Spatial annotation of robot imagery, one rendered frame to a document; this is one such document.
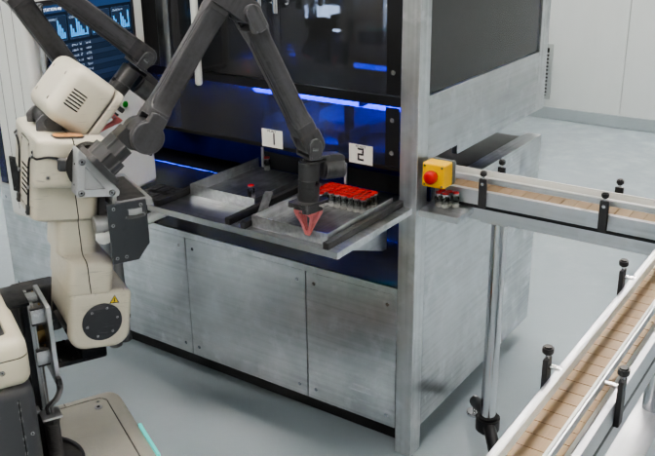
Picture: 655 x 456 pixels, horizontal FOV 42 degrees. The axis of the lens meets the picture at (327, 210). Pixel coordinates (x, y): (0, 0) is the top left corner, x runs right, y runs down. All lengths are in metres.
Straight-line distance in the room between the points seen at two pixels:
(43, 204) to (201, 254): 1.09
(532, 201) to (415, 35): 0.58
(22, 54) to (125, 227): 0.72
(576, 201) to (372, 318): 0.75
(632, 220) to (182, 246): 1.62
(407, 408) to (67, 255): 1.23
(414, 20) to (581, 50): 4.79
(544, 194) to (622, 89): 4.58
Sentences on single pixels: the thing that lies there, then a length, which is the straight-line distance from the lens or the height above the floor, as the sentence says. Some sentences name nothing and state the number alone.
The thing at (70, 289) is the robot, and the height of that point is 0.83.
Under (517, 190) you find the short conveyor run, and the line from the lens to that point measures 2.60.
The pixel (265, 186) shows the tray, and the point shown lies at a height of 0.88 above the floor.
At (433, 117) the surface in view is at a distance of 2.55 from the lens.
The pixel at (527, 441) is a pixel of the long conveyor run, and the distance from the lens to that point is 1.46.
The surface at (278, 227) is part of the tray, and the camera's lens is 2.37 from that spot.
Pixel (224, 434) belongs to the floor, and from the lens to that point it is 3.10.
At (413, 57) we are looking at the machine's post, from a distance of 2.44.
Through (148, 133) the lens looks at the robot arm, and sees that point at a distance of 2.02.
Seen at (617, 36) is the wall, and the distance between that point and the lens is 7.05.
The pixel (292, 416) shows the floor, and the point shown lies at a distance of 3.16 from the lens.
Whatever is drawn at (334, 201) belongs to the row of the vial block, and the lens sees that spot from 2.54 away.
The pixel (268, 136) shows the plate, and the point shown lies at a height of 1.02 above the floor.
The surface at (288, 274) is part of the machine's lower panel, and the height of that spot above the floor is 0.55.
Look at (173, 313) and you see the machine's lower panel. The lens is 3.40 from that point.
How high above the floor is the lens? 1.76
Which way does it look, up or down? 20 degrees down
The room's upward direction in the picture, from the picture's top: 1 degrees counter-clockwise
